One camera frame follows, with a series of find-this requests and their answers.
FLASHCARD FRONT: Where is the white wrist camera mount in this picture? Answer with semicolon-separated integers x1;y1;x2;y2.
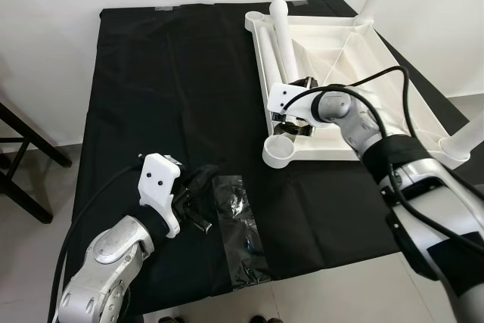
267;81;322;126
138;153;185;239

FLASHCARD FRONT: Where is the dark right robot foot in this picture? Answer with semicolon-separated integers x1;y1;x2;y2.
248;313;287;323

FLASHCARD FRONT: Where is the black table cloth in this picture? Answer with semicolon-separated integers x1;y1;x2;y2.
47;0;484;322

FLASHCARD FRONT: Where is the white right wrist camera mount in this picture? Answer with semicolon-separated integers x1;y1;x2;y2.
267;81;322;126

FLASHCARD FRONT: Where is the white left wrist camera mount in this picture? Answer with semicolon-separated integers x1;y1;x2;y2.
138;153;185;239

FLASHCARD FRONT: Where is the white plastic children table top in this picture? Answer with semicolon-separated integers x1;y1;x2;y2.
244;9;476;170

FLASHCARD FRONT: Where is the black metal rack frame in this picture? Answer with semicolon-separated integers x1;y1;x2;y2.
0;100;74;225

